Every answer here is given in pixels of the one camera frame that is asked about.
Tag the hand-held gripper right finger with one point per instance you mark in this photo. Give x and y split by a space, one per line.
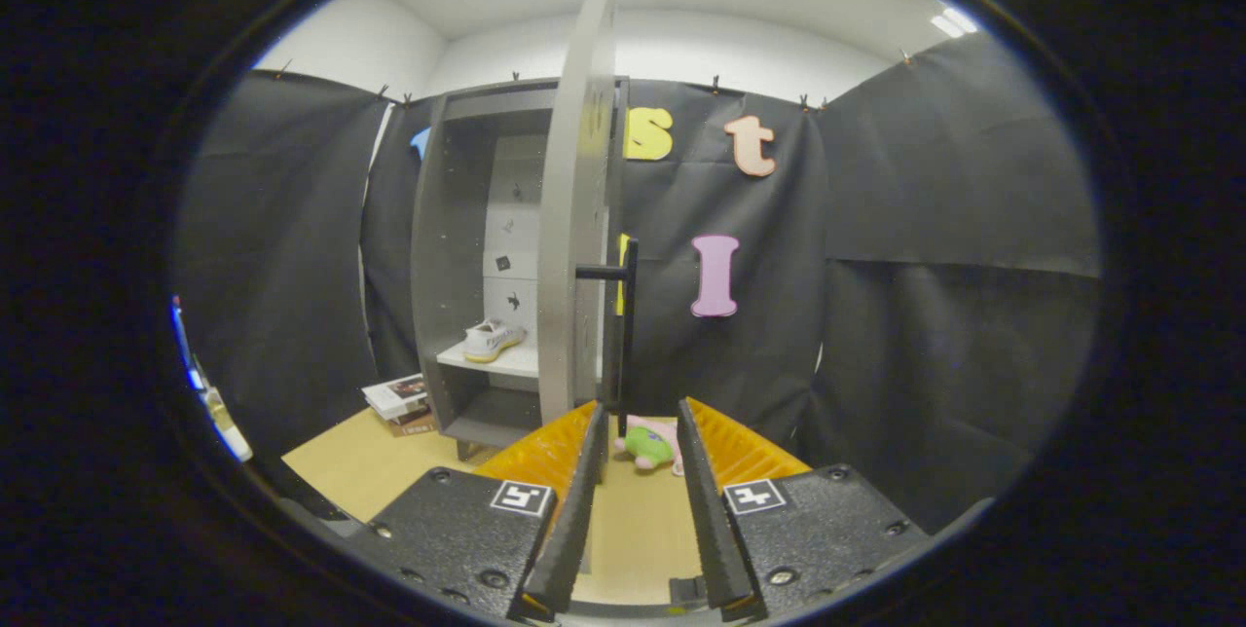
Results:
711 530

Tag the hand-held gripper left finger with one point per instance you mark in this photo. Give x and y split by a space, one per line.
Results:
574 530

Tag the white canvas shoe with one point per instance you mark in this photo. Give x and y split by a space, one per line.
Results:
490 342

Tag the grey shoe cabinet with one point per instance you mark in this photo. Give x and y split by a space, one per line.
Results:
448 267

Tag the pink and green plush toy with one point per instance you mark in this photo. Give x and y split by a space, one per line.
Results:
647 447

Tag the stack of magazines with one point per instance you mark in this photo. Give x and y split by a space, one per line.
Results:
397 398

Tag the white and blue equipment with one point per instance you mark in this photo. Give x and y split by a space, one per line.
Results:
219 413

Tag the black backdrop cloth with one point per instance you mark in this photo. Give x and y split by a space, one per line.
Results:
925 218

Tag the small ceiling light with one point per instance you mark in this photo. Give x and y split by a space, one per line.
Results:
954 21

